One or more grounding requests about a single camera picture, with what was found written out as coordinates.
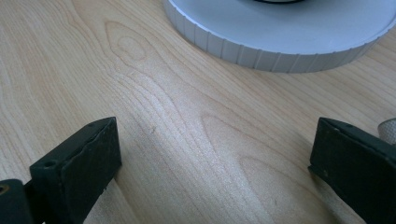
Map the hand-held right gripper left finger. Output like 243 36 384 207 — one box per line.
29 116 122 224

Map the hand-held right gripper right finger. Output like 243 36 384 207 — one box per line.
307 117 396 224

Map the beige textured cloth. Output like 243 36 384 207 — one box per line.
377 118 396 146

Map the white ribbed round tray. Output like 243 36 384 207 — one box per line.
163 0 396 74

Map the black round object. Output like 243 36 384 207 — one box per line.
253 0 306 5

